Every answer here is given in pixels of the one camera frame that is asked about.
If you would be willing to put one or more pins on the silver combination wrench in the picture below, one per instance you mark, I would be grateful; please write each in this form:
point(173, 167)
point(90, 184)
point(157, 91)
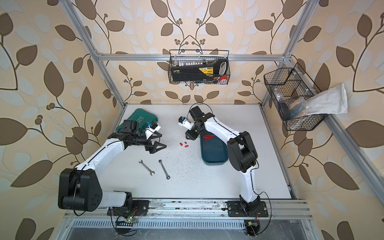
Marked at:
point(164, 169)
point(147, 168)

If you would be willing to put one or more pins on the black tape roll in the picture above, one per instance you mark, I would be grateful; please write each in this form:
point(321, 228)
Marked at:
point(285, 111)

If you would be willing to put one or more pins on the red sleeves pile in box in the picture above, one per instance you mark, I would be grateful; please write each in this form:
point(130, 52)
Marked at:
point(206, 138)

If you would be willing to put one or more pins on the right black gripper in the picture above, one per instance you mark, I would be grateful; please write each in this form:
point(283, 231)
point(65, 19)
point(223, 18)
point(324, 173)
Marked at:
point(192, 135)

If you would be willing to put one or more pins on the dark teal storage box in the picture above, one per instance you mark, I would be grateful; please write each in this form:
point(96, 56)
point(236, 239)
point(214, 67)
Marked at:
point(214, 151)

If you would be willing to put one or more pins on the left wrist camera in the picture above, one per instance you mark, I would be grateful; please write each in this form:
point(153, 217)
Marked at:
point(151, 129)

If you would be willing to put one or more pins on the black wire basket right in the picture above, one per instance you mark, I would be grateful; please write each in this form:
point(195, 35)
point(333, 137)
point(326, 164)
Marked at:
point(288, 85)

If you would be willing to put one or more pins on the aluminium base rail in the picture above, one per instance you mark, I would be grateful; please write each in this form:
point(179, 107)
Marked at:
point(274, 209)

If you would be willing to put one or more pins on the silver combination wrench left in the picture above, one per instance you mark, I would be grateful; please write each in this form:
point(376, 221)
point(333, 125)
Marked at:
point(147, 168)

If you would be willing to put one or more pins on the black yellow tool case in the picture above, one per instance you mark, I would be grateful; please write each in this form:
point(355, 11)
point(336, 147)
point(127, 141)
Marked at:
point(207, 72)

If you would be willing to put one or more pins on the black wire basket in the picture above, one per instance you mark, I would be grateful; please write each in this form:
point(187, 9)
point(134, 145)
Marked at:
point(288, 85)
point(196, 55)

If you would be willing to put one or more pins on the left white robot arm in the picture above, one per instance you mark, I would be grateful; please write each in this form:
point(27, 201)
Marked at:
point(80, 189)

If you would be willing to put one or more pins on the silver combination wrench right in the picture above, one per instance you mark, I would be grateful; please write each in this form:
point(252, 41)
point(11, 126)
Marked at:
point(164, 169)

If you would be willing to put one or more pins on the red round tape measure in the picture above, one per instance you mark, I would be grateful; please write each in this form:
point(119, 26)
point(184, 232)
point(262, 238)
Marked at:
point(223, 80)

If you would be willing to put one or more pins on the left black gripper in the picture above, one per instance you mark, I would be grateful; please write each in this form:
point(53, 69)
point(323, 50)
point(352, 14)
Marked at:
point(151, 148)

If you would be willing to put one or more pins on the black wire basket back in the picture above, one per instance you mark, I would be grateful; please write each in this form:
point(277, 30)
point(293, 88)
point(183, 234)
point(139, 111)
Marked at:
point(196, 55)

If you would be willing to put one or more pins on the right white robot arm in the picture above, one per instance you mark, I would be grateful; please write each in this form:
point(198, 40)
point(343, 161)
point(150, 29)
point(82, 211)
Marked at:
point(242, 156)

